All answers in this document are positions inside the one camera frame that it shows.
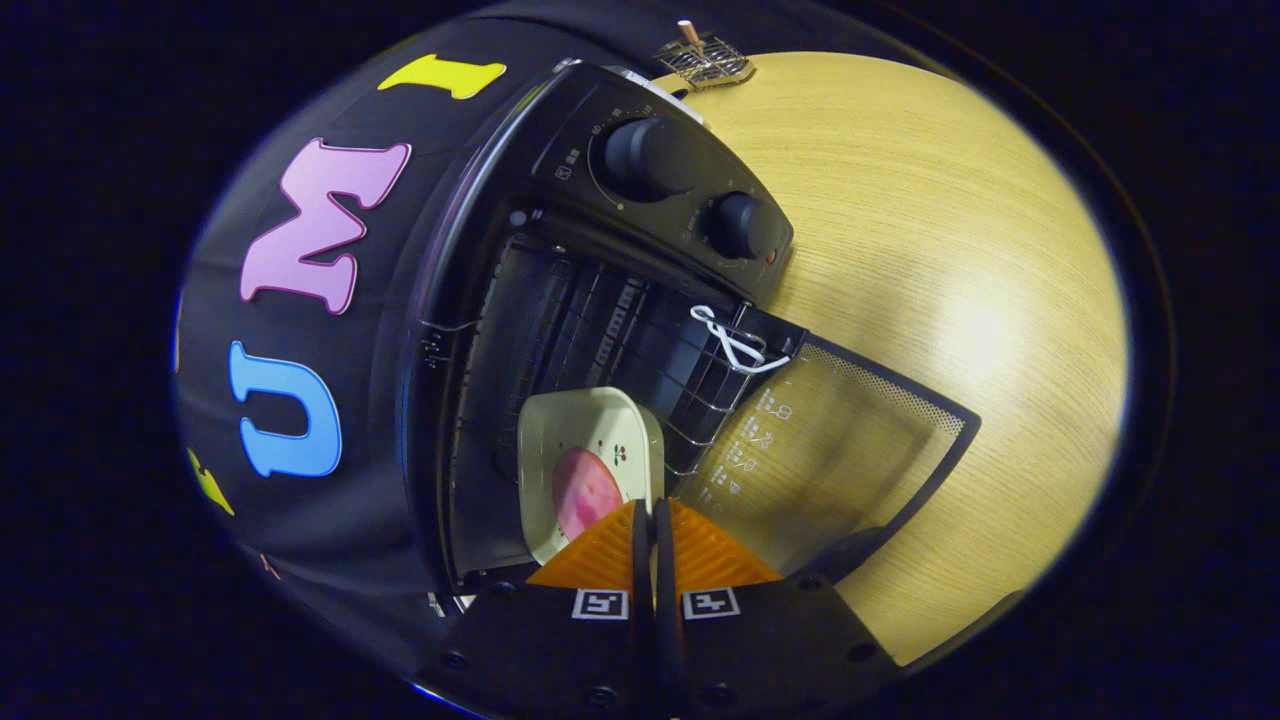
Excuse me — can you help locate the cream square plate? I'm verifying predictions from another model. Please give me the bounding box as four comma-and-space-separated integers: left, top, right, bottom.
517, 387, 666, 567

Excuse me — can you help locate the pink round food slice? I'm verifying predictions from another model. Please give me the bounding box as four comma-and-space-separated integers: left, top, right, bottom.
551, 447, 625, 542

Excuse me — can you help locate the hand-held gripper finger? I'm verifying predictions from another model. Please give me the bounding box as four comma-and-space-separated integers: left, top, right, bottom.
655, 498, 901, 720
415, 500, 661, 720

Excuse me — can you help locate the metal oven rack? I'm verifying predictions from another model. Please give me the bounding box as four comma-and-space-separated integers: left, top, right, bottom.
560, 270, 776, 491

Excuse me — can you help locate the black backdrop cloth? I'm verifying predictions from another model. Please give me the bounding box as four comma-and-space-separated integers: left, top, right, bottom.
175, 0, 601, 681

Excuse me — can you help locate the white cord loop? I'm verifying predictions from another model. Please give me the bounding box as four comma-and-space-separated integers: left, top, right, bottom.
690, 304, 791, 376

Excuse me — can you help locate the metal wire basket holder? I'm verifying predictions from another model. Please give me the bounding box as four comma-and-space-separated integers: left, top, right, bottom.
655, 38, 756, 91

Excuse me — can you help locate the black toaster oven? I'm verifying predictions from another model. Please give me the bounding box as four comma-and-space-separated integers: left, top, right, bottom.
400, 60, 983, 601

